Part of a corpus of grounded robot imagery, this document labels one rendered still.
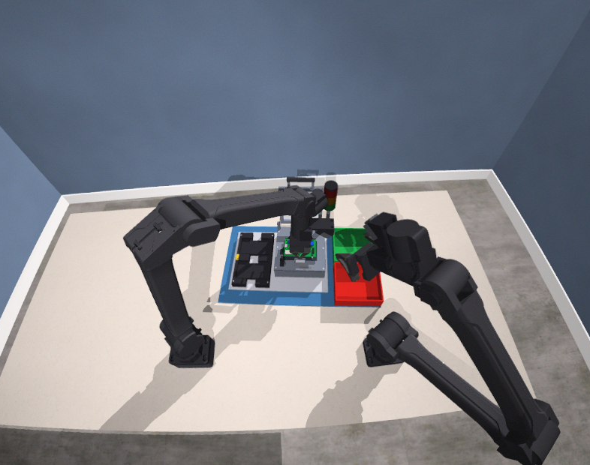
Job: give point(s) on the red bin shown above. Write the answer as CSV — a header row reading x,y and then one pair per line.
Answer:
x,y
356,294

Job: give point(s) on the green circuit board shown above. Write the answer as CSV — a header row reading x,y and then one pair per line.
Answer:
x,y
288,254

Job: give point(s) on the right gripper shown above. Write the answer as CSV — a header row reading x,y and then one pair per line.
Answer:
x,y
349,262

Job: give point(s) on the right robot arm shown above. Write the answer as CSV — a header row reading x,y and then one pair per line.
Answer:
x,y
532,426

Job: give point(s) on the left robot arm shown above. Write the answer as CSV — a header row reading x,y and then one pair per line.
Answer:
x,y
179,219

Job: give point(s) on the green bin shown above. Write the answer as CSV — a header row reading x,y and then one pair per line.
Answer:
x,y
348,241

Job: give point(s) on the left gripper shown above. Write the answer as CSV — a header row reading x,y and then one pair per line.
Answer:
x,y
297,246

